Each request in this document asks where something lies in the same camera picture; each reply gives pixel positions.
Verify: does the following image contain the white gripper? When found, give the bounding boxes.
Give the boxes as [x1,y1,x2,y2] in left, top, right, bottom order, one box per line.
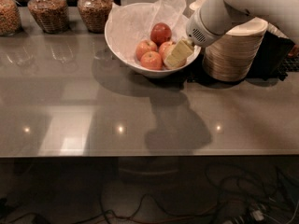
[164,8,222,68]

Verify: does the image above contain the yellow-red apple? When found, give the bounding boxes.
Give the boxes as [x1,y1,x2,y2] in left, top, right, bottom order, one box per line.
[163,45,178,70]

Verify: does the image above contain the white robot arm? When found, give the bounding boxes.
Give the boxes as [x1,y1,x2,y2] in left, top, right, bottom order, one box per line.
[186,0,299,48]

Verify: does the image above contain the hidden middle red apple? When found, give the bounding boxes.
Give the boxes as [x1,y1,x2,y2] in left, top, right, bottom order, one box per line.
[158,40,176,57]

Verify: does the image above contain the dark red apple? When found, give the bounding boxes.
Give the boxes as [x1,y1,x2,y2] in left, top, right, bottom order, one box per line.
[150,22,172,46]

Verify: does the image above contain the front orange-red apple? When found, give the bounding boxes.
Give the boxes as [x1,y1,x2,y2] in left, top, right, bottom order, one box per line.
[140,51,163,70]

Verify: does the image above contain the orange-red apple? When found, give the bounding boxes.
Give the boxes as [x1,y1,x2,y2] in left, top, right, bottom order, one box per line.
[135,39,158,61]
[140,51,163,70]

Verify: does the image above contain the white ceramic bowl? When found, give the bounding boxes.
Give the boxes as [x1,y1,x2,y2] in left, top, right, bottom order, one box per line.
[105,2,201,78]

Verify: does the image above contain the left orange-red apple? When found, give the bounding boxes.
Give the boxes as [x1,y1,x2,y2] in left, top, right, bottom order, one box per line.
[135,39,158,61]

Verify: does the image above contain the rear stack of paper bowls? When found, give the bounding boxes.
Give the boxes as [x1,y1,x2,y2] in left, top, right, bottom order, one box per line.
[189,0,206,16]

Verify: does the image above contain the white tissue paper liner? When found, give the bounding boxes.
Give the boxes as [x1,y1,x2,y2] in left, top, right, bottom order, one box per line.
[105,0,188,66]

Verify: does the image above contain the black tray mat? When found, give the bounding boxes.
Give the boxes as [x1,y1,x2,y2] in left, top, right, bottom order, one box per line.
[187,32,294,84]

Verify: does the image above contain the right glass jar of cereal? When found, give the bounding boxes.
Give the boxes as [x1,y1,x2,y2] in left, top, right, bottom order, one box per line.
[77,0,113,34]

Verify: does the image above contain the glass jar of cereal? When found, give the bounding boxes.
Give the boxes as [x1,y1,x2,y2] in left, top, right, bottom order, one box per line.
[77,0,113,34]
[27,0,69,34]
[0,0,21,36]

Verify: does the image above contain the middle glass jar of cereal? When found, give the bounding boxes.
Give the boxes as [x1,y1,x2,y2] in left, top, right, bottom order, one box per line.
[27,0,69,34]

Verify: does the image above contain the left glass jar of cereal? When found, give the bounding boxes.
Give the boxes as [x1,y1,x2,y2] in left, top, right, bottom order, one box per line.
[0,0,21,36]

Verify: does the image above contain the black floor cables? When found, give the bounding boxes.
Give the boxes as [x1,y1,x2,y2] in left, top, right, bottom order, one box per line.
[0,161,299,224]

